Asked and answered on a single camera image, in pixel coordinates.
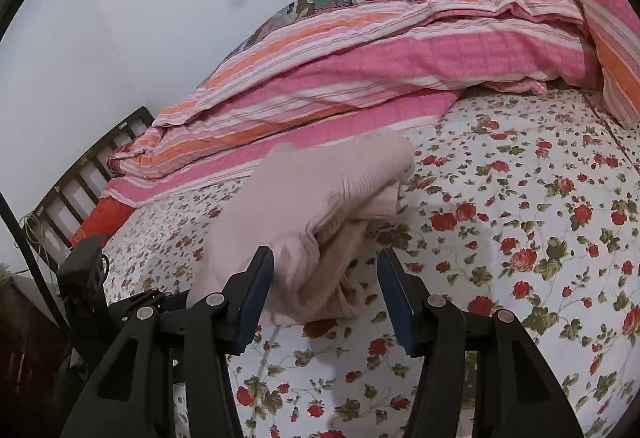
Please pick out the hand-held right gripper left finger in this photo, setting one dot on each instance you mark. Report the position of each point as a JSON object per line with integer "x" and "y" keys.
{"x": 257, "y": 298}

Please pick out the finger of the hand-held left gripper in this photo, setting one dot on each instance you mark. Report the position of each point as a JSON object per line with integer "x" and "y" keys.
{"x": 150, "y": 299}

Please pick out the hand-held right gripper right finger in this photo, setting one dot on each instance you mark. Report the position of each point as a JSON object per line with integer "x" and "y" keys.
{"x": 397, "y": 303}

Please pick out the pale pink knit garment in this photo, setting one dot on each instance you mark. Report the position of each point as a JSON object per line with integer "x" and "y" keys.
{"x": 310, "y": 198}

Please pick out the black metal pole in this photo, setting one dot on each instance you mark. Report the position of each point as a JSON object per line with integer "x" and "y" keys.
{"x": 30, "y": 263}

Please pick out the orange pillow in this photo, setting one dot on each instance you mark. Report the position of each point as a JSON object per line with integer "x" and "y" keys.
{"x": 102, "y": 220}

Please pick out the dark wooden cabinet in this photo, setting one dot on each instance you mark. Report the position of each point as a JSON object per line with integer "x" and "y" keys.
{"x": 25, "y": 348}

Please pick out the dark wooden headboard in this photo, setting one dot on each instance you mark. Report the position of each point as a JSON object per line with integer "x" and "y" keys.
{"x": 75, "y": 188}

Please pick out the floral bedsheet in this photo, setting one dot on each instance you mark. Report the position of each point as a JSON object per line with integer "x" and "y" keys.
{"x": 525, "y": 218}

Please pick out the pink orange striped quilt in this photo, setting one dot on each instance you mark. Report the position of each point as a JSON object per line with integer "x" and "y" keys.
{"x": 350, "y": 68}

